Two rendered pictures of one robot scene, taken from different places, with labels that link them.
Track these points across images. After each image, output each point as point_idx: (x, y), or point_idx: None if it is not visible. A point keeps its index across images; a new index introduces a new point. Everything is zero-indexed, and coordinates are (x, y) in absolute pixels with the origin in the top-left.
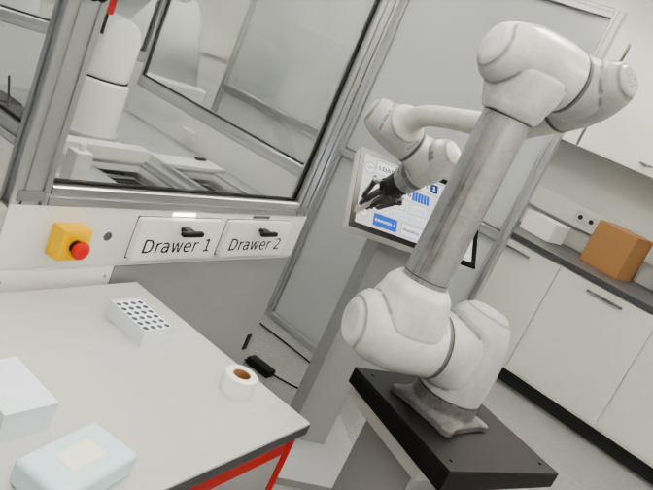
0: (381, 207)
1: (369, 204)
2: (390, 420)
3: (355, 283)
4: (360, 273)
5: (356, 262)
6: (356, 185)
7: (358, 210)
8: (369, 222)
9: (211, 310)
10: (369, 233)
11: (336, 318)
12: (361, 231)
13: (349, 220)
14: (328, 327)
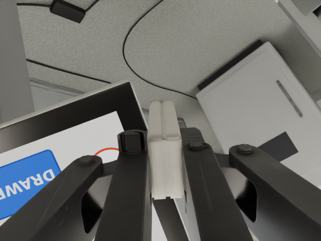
0: (66, 182)
1: (152, 151)
2: None
3: (7, 59)
4: (6, 76)
5: (33, 106)
6: (179, 227)
7: (162, 107)
8: (64, 148)
9: None
10: (38, 112)
11: (5, 5)
12: (68, 101)
13: (135, 100)
14: (11, 0)
